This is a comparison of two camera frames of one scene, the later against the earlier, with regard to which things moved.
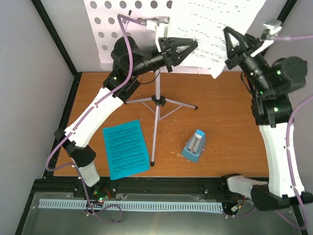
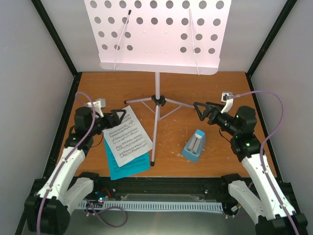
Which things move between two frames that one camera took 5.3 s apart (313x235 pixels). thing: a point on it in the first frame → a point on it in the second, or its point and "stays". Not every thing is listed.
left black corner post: x=53 y=32 stays
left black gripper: x=170 y=54 → x=115 y=117
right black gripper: x=247 y=41 → x=213 y=112
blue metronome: x=195 y=147 stays
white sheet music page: x=205 y=21 → x=126 y=140
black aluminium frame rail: x=199 y=187 stays
